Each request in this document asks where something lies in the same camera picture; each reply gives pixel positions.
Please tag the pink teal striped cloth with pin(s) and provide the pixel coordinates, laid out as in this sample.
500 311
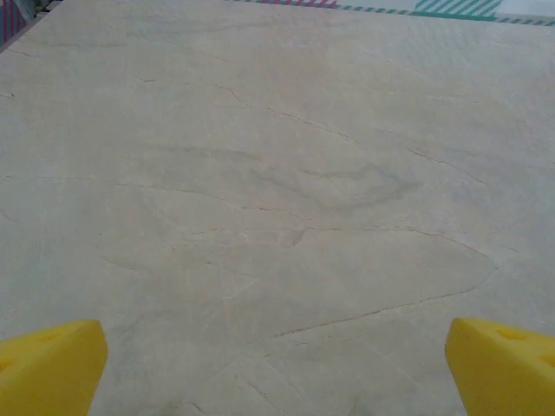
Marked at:
455 8

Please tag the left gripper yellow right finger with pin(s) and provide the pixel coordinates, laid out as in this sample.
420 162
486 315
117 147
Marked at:
507 377

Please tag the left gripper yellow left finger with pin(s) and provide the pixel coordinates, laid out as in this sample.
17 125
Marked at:
47 368

